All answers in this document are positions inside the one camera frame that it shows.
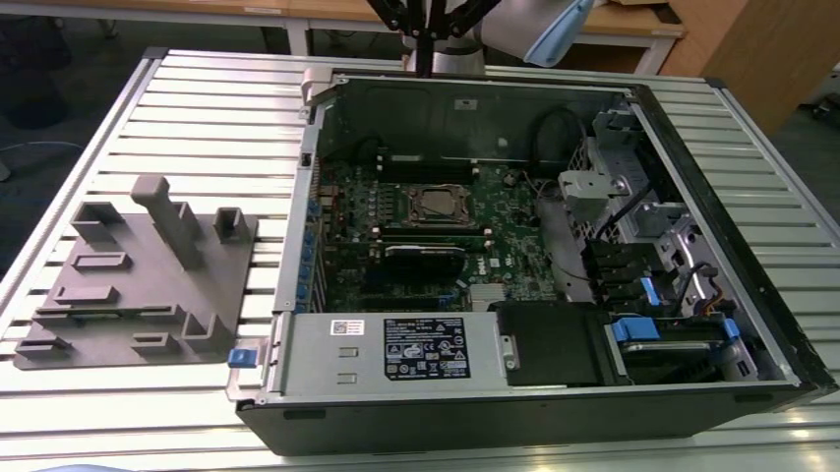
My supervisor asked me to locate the grey power supply unit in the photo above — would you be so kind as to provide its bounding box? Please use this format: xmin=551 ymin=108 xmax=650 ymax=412
xmin=278 ymin=312 xmax=512 ymax=395

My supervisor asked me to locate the wooden desk white frame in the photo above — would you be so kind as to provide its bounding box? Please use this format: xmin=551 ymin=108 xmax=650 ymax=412
xmin=288 ymin=0 xmax=690 ymax=75
xmin=0 ymin=0 xmax=290 ymax=24

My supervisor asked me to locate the coloured wire bundle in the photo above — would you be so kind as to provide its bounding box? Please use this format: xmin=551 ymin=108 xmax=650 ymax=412
xmin=695 ymin=289 xmax=731 ymax=317

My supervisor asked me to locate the silver square CPU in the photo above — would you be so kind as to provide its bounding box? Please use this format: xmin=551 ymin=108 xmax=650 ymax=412
xmin=421 ymin=190 xmax=463 ymax=218

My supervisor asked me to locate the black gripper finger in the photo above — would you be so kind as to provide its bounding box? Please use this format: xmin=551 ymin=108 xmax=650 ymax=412
xmin=425 ymin=0 xmax=493 ymax=79
xmin=365 ymin=0 xmax=428 ymax=79

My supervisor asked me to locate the hard disk in blue carrier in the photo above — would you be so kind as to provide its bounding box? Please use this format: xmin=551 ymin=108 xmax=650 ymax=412
xmin=608 ymin=314 xmax=747 ymax=385

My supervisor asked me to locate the grey parts rack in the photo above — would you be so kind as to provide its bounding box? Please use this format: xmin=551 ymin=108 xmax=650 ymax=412
xmin=13 ymin=174 xmax=262 ymax=373

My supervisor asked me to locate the perforated metal drive cage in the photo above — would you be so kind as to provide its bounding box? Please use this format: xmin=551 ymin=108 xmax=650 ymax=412
xmin=564 ymin=110 xmax=664 ymax=247

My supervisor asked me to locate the CPU socket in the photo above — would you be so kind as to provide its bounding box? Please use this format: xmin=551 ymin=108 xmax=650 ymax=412
xmin=408 ymin=184 xmax=479 ymax=227

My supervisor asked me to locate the silver heat sink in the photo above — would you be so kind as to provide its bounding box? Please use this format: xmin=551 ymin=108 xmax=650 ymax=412
xmin=469 ymin=283 xmax=512 ymax=303

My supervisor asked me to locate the grey case latch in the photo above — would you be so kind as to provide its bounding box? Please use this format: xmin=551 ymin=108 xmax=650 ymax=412
xmin=300 ymin=67 xmax=338 ymax=107

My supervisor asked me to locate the black graphics card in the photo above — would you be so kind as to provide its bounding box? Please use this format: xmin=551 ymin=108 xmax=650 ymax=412
xmin=384 ymin=243 xmax=472 ymax=282

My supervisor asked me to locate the black PC case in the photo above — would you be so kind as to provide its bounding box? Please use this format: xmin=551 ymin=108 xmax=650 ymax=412
xmin=226 ymin=66 xmax=839 ymax=458

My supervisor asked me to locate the thick black cable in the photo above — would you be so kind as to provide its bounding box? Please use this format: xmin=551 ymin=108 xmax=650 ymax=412
xmin=529 ymin=105 xmax=587 ymax=166

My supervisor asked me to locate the green motherboard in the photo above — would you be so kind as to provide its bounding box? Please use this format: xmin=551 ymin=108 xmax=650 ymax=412
xmin=314 ymin=147 xmax=573 ymax=316

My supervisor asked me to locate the wooden cabinet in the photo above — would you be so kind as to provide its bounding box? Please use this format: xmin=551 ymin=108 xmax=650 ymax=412
xmin=662 ymin=0 xmax=840 ymax=134

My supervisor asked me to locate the black plastic disk bay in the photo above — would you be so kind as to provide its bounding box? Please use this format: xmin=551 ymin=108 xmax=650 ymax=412
xmin=580 ymin=240 xmax=658 ymax=304

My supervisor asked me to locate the silver metal drive bracket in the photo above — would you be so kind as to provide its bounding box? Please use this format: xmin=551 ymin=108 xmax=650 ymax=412
xmin=557 ymin=168 xmax=634 ymax=213

